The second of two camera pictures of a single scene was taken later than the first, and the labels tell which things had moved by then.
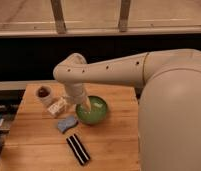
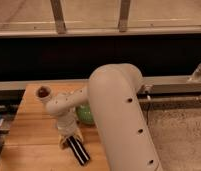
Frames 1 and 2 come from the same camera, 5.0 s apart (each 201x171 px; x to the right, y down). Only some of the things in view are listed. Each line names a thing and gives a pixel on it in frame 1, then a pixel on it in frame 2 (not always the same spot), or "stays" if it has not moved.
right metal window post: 124,15 stays
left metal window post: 59,16 stays
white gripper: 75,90 → 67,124
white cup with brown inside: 43,94 stays
